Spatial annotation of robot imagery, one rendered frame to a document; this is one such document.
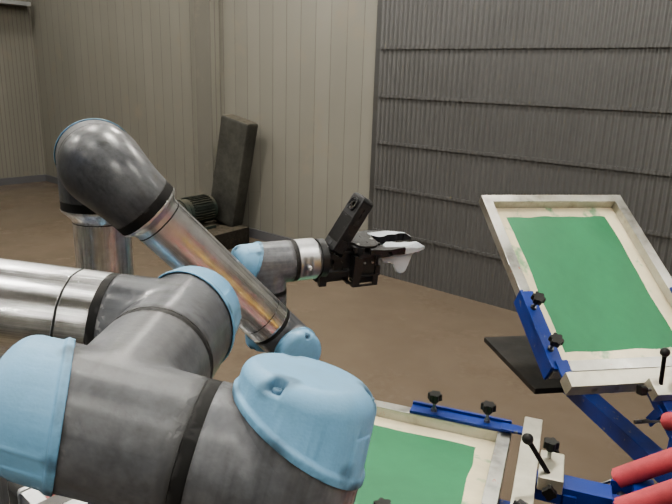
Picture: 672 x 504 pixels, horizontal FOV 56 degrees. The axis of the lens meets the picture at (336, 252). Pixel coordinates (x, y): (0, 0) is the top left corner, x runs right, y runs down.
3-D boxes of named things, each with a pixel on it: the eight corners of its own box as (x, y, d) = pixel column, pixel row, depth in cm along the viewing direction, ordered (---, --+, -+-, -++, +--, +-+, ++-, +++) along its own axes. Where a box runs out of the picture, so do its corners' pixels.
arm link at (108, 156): (108, 110, 77) (343, 343, 100) (100, 105, 87) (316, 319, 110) (37, 176, 76) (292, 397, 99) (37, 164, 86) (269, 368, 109)
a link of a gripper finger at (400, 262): (420, 268, 123) (375, 269, 121) (424, 240, 121) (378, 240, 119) (425, 275, 120) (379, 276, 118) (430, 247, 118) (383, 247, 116)
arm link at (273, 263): (228, 284, 114) (227, 238, 111) (285, 278, 118) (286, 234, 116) (240, 298, 107) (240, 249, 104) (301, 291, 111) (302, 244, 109)
